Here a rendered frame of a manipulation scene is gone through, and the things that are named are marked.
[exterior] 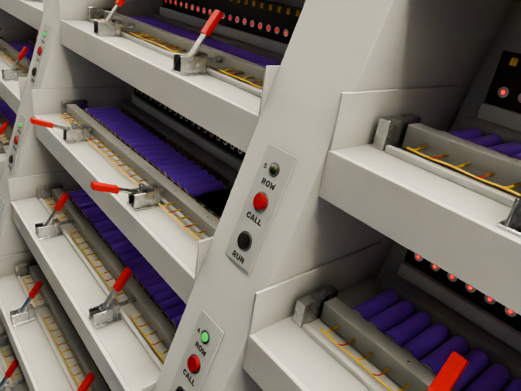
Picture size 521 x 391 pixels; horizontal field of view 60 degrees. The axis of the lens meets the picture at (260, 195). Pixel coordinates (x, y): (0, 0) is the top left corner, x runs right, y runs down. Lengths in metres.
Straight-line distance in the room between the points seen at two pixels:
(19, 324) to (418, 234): 0.83
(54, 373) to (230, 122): 0.59
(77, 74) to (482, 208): 0.83
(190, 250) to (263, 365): 0.18
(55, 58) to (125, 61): 0.30
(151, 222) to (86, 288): 0.23
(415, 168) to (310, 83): 0.12
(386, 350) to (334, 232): 0.12
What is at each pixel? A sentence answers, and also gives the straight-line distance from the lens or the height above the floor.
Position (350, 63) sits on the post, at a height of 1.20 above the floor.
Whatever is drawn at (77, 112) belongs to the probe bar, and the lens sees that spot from 0.95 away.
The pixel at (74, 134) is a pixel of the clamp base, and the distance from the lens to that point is 0.86.
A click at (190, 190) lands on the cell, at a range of 0.65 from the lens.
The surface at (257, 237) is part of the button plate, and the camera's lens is 0.43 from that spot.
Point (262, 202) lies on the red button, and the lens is 0.43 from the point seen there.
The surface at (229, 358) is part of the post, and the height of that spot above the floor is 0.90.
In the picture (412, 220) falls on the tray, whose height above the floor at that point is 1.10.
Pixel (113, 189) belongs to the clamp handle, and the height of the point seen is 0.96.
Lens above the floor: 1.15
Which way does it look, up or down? 13 degrees down
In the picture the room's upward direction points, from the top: 22 degrees clockwise
